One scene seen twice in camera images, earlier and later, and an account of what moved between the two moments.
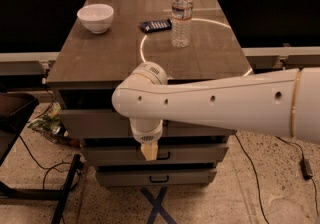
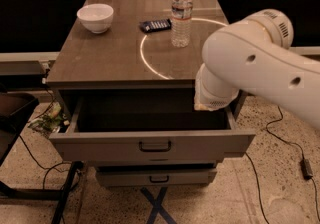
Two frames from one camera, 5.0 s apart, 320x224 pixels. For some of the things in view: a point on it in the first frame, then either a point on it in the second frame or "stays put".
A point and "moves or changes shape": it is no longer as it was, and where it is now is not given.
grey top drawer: (101, 124) moves or changes shape
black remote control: (157, 25) stays put
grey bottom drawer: (156, 178) stays put
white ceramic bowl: (96, 16) stays put
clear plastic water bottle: (182, 16) stays put
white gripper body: (146, 135) → (216, 100)
